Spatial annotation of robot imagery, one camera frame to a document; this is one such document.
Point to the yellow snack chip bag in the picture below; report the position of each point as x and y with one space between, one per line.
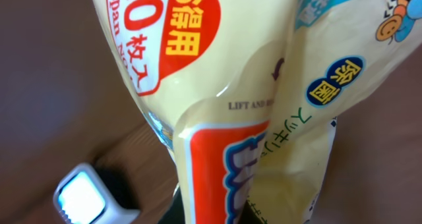
245 94

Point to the white barcode scanner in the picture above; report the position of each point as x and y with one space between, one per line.
95 195

